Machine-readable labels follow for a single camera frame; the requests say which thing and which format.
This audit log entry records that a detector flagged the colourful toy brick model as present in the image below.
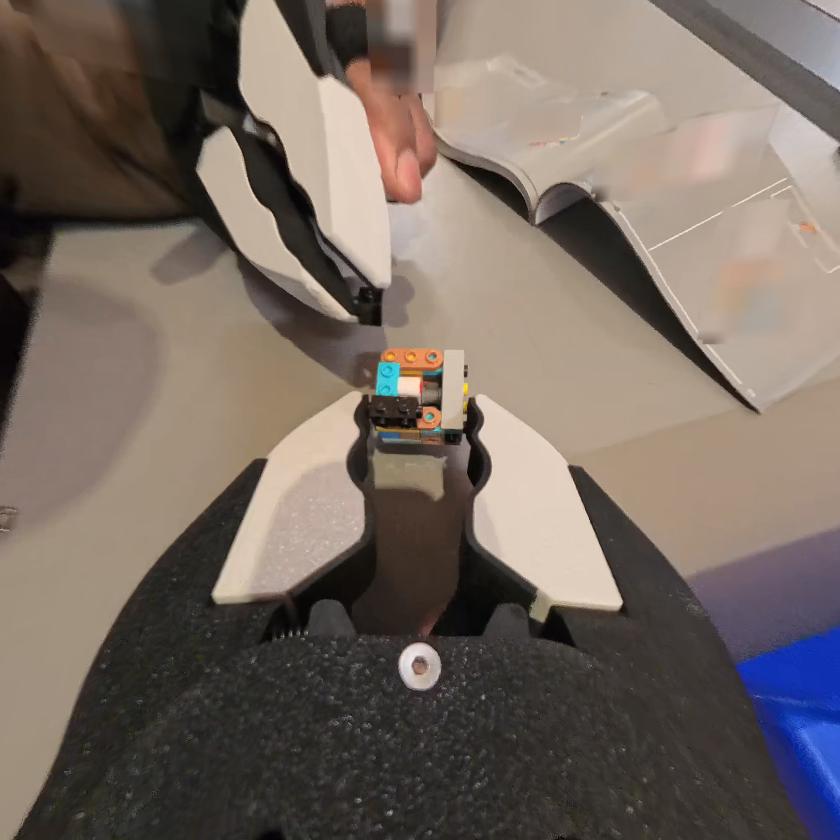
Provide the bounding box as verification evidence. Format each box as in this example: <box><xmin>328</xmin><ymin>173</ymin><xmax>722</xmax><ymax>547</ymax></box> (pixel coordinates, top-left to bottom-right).
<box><xmin>366</xmin><ymin>346</ymin><xmax>471</xmax><ymax>448</ymax></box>

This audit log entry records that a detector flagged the blue plastic bin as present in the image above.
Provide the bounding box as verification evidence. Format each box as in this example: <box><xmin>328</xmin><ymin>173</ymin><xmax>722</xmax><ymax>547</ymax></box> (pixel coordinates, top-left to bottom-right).
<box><xmin>686</xmin><ymin>528</ymin><xmax>840</xmax><ymax>840</ymax></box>

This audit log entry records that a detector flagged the dark desk cable strip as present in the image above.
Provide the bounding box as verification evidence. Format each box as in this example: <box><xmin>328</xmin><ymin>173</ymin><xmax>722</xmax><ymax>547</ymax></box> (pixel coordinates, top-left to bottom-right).
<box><xmin>646</xmin><ymin>0</ymin><xmax>840</xmax><ymax>129</ymax></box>

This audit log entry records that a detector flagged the open instruction booklet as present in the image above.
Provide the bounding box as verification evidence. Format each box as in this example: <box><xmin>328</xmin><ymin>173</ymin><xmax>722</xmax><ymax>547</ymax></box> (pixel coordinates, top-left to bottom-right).
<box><xmin>427</xmin><ymin>54</ymin><xmax>840</xmax><ymax>416</ymax></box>

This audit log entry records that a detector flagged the person's left forearm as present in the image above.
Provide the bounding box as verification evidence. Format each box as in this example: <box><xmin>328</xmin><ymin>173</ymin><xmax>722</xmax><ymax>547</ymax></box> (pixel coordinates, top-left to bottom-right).
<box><xmin>0</xmin><ymin>0</ymin><xmax>250</xmax><ymax>221</ymax></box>

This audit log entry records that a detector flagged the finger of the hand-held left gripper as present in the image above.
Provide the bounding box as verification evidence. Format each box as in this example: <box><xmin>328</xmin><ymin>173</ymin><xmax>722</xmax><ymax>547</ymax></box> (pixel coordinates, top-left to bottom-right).
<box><xmin>196</xmin><ymin>126</ymin><xmax>363</xmax><ymax>324</ymax></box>
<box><xmin>238</xmin><ymin>0</ymin><xmax>395</xmax><ymax>291</ymax></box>

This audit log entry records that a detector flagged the person's left hand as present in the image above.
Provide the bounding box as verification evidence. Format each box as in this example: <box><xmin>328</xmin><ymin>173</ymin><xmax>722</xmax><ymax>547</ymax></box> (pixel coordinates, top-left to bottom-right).
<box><xmin>344</xmin><ymin>54</ymin><xmax>438</xmax><ymax>206</ymax></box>

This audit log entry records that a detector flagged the person's brown hoodie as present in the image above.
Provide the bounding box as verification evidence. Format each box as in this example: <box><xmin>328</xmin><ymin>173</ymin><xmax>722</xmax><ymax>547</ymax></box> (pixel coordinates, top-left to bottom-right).
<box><xmin>0</xmin><ymin>177</ymin><xmax>56</xmax><ymax>421</ymax></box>

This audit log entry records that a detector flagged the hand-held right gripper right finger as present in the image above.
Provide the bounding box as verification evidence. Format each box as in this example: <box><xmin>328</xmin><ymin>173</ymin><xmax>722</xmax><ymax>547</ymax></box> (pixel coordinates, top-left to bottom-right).
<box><xmin>462</xmin><ymin>392</ymin><xmax>624</xmax><ymax>613</ymax></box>

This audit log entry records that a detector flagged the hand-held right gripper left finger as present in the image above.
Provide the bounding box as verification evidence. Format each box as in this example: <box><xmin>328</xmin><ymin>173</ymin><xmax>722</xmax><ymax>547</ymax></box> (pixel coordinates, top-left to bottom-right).
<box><xmin>211</xmin><ymin>391</ymin><xmax>368</xmax><ymax>606</ymax></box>

